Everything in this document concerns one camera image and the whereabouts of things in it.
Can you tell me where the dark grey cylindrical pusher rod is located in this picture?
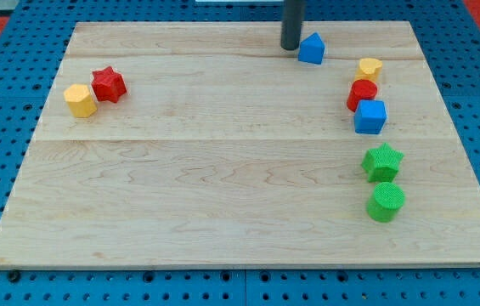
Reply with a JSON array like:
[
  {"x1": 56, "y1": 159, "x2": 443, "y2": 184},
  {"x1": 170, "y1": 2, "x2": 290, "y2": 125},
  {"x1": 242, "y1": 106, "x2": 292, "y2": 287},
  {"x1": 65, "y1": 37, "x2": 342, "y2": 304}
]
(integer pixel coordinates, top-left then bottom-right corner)
[{"x1": 280, "y1": 0, "x2": 306, "y2": 50}]

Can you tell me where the yellow hexagon block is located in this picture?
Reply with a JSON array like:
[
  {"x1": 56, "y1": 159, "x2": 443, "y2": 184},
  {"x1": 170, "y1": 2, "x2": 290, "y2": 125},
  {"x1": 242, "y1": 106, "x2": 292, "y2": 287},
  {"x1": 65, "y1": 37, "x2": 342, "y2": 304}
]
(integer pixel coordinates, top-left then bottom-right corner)
[{"x1": 63, "y1": 84, "x2": 97, "y2": 118}]

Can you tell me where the yellow heart block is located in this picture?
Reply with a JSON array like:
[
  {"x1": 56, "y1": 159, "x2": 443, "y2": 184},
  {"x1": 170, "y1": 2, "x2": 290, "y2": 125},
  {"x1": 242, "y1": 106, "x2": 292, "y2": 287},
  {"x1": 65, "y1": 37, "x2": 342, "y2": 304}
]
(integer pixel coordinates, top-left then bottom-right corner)
[{"x1": 354, "y1": 58, "x2": 383, "y2": 82}]

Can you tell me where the red cylinder block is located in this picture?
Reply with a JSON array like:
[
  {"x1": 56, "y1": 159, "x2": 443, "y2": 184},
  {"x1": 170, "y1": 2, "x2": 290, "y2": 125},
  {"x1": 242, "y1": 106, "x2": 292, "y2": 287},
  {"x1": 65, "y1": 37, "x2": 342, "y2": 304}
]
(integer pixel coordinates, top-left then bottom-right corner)
[{"x1": 346, "y1": 79, "x2": 378, "y2": 112}]

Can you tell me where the blue cube block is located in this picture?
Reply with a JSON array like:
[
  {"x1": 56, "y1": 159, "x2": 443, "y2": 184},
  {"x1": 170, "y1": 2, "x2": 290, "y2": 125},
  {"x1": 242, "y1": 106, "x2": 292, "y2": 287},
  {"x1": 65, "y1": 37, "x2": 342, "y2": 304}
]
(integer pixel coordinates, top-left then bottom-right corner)
[{"x1": 353, "y1": 99, "x2": 387, "y2": 134}]

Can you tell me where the light wooden board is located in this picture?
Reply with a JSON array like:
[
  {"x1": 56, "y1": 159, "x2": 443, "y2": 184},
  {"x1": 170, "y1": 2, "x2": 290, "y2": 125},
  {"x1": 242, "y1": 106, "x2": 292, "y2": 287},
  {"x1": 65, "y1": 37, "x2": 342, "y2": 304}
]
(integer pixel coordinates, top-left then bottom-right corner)
[{"x1": 0, "y1": 21, "x2": 480, "y2": 270}]

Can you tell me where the green star block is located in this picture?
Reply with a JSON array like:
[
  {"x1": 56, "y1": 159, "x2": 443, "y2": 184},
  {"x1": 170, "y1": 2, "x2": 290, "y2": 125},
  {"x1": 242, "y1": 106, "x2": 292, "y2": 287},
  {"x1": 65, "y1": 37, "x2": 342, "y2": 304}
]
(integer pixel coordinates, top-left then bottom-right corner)
[{"x1": 361, "y1": 143, "x2": 404, "y2": 183}]

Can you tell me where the red star block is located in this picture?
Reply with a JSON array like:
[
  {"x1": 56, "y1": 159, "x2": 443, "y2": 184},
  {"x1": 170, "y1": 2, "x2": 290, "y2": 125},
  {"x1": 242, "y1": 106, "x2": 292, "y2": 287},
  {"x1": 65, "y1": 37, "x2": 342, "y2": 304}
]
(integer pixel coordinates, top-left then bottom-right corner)
[{"x1": 91, "y1": 66, "x2": 127, "y2": 104}]

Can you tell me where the green cylinder block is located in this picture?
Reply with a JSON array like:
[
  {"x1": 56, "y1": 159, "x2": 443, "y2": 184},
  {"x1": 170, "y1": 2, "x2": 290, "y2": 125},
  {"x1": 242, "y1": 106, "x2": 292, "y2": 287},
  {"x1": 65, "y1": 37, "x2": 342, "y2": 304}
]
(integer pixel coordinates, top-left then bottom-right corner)
[{"x1": 366, "y1": 182, "x2": 405, "y2": 223}]

